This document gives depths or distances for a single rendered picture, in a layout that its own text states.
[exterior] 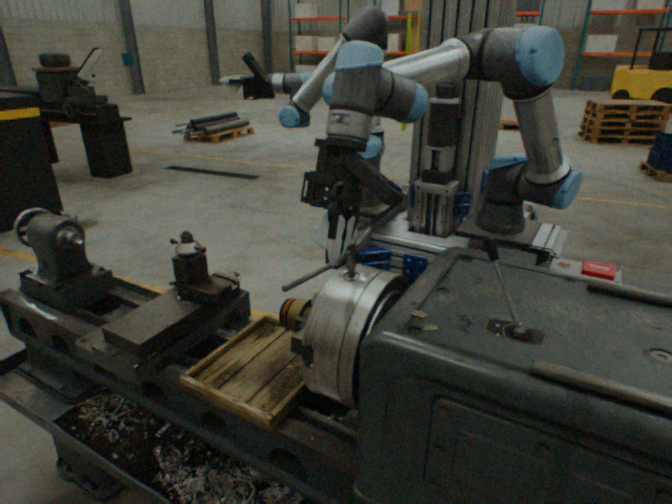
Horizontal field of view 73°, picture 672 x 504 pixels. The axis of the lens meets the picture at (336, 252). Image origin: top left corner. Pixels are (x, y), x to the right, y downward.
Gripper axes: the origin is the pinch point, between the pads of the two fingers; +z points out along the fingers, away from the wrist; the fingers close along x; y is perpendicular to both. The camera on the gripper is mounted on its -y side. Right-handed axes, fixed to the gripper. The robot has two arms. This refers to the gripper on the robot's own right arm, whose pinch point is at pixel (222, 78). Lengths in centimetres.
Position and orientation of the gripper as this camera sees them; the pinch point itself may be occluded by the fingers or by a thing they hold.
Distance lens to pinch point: 189.1
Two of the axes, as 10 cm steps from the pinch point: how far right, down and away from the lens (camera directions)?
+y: 0.4, 8.5, 5.3
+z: -9.9, -0.6, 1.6
